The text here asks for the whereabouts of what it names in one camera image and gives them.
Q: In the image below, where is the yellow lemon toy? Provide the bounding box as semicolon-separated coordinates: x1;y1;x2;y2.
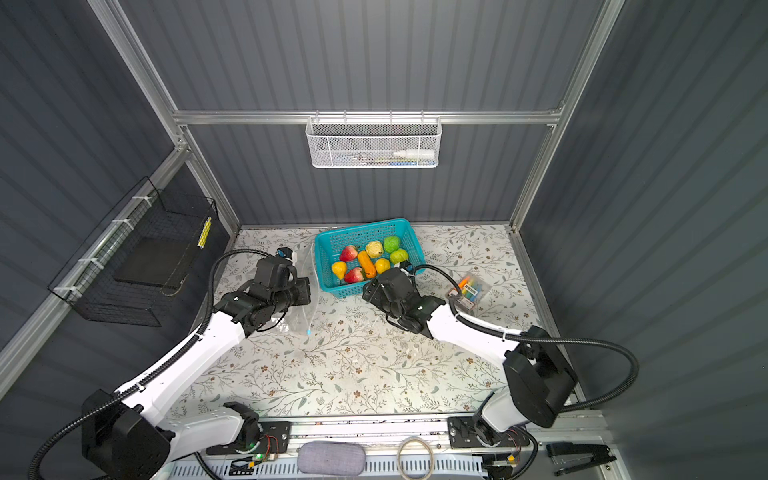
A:
374;258;391;275

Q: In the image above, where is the orange carrot toy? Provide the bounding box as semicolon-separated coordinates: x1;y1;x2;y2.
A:
357;250;377;280

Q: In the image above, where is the clear zip top bag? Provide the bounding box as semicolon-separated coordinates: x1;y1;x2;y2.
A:
278;244;320;337

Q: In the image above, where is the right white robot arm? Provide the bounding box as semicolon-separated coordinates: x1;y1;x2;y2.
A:
362;268;577;445

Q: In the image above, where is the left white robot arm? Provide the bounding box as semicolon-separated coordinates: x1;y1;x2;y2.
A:
81;247;311;479

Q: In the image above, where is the green pear toy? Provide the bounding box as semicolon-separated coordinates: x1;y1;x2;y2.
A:
389;248;409;265

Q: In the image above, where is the yellow pear toy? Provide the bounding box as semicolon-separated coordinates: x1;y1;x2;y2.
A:
331;261;348;281

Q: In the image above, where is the clear box of markers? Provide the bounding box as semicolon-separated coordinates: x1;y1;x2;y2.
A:
446;274;491;314

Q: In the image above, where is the black pad in basket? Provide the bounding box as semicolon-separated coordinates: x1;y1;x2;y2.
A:
113;237;197;290

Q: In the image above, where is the grey fabric pouch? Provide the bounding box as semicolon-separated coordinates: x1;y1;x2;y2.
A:
297;441;367;477

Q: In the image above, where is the black wire basket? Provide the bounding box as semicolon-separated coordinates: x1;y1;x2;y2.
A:
48;181;218;327

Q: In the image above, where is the white wire mesh basket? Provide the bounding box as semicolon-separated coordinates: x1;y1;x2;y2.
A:
305;119;443;169

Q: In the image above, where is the beige cable ring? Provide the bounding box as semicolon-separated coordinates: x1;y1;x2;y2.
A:
395;436;436;480

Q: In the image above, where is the right black corrugated cable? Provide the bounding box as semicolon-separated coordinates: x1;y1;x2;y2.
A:
413;263;640;414

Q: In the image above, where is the black corrugated cable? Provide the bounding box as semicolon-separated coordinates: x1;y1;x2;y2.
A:
413;263;640;414
26;248;283;480

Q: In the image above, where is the left black corrugated cable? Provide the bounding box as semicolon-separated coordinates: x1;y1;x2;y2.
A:
26;248;283;480

